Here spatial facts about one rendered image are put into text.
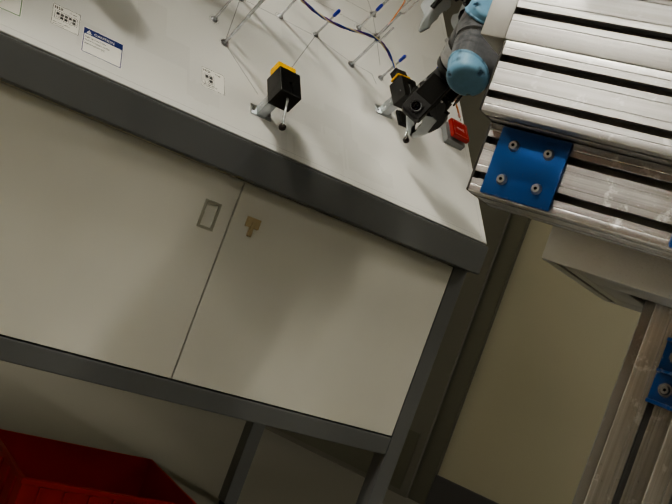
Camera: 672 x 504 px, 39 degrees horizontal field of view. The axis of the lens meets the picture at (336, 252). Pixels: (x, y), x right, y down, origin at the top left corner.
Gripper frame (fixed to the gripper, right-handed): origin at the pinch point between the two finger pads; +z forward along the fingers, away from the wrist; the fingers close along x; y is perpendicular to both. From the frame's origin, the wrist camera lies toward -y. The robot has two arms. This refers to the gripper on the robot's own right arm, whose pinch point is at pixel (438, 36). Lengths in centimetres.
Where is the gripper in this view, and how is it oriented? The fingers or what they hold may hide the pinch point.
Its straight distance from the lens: 203.2
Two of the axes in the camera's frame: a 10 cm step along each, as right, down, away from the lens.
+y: -3.7, -5.7, 7.4
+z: -5.1, 7.9, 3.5
